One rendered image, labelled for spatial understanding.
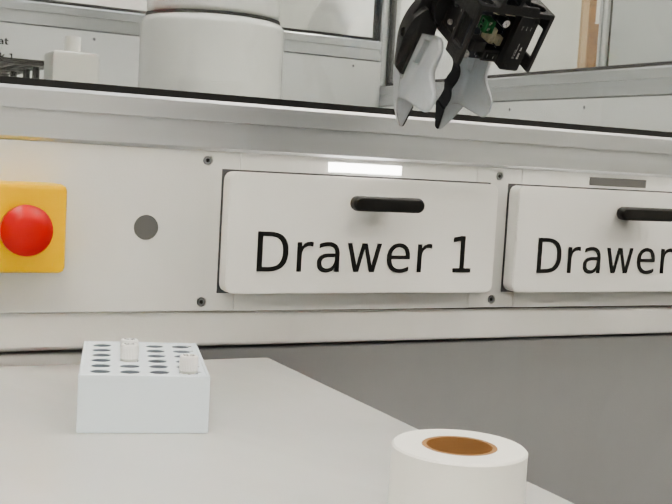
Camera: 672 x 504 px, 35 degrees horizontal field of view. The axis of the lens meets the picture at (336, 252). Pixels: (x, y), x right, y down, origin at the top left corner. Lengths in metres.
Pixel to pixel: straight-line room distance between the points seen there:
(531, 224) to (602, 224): 0.09
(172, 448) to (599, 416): 0.69
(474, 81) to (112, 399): 0.43
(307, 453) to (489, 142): 0.52
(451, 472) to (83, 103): 0.52
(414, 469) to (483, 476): 0.03
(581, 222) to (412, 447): 0.65
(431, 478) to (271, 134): 0.52
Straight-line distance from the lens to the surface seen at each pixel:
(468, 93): 0.96
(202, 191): 0.97
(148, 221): 0.96
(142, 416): 0.71
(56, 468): 0.64
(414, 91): 0.92
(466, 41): 0.86
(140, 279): 0.96
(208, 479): 0.62
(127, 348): 0.75
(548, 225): 1.14
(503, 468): 0.54
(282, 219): 0.98
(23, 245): 0.86
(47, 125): 0.93
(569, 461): 1.26
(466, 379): 1.15
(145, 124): 0.96
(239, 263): 0.97
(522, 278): 1.13
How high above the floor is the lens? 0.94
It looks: 5 degrees down
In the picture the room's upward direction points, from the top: 3 degrees clockwise
